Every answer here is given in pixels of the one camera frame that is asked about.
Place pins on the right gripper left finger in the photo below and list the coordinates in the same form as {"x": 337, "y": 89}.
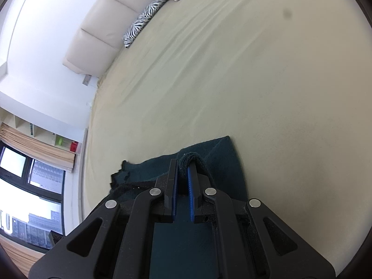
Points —
{"x": 116, "y": 239}

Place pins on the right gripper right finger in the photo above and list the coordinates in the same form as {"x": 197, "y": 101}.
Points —
{"x": 250, "y": 240}

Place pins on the dark green knit garment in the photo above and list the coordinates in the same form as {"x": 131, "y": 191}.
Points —
{"x": 184, "y": 249}

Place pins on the black framed window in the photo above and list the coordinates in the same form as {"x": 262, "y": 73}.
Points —
{"x": 31, "y": 199}

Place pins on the red box on shelf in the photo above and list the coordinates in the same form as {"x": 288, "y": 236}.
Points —
{"x": 74, "y": 146}

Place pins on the green item on shelf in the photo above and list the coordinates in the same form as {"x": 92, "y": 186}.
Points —
{"x": 59, "y": 140}

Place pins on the beige curtain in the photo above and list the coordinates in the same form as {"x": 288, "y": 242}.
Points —
{"x": 36, "y": 149}

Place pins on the beige bed sheet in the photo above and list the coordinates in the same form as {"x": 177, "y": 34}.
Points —
{"x": 288, "y": 80}

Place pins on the beige padded headboard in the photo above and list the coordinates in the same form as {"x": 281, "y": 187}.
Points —
{"x": 98, "y": 40}

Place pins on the zebra print pillow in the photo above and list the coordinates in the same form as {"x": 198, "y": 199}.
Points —
{"x": 141, "y": 21}

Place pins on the white wall shelf unit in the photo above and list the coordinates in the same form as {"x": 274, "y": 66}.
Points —
{"x": 35, "y": 131}

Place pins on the wall switch plate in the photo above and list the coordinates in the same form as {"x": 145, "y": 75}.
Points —
{"x": 86, "y": 79}

